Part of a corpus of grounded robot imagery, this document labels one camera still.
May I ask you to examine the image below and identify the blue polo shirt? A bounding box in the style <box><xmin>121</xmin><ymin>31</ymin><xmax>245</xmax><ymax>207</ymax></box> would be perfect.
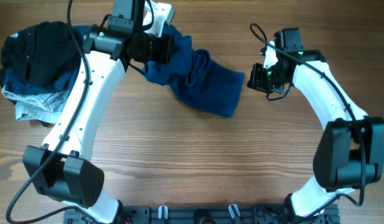
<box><xmin>143</xmin><ymin>26</ymin><xmax>245</xmax><ymax>117</ymax></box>

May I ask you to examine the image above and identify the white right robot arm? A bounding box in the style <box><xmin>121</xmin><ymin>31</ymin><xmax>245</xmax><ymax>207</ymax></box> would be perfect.
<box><xmin>247</xmin><ymin>47</ymin><xmax>384</xmax><ymax>223</ymax></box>

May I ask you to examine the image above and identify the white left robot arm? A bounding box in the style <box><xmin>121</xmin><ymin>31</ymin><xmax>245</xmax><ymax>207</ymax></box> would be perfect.
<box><xmin>22</xmin><ymin>26</ymin><xmax>177</xmax><ymax>223</ymax></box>

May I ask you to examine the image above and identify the black folded garment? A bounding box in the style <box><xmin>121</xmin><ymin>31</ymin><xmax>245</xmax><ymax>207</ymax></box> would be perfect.
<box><xmin>1</xmin><ymin>21</ymin><xmax>80</xmax><ymax>87</ymax></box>

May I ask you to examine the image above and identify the light grey denim garment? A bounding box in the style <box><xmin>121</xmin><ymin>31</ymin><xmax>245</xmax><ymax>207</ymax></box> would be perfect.
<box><xmin>2</xmin><ymin>85</ymin><xmax>71</xmax><ymax>124</ymax></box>

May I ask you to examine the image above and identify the navy folded garment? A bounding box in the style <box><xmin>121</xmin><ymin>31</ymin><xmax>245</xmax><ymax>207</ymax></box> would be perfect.
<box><xmin>1</xmin><ymin>21</ymin><xmax>91</xmax><ymax>95</ymax></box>

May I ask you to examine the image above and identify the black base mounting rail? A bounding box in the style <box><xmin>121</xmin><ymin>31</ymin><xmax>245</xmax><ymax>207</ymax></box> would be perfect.
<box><xmin>63</xmin><ymin>204</ymin><xmax>340</xmax><ymax>224</ymax></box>

